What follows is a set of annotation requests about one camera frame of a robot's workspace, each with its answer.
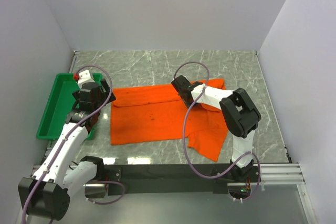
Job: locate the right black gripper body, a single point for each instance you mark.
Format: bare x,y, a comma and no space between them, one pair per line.
188,104

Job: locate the orange t-shirt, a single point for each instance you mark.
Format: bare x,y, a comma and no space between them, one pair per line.
156,113

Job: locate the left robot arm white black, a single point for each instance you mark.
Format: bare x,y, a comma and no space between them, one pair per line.
47,193

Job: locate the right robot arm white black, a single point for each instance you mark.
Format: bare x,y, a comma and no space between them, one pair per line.
241,117

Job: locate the green plastic tray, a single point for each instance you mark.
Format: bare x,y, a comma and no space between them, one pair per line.
59,104

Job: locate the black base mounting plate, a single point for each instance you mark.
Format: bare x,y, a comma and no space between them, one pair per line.
172,178

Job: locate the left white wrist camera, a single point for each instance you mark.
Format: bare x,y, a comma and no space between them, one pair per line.
84,75

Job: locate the aluminium frame rail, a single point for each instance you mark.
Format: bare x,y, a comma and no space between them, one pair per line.
270,174

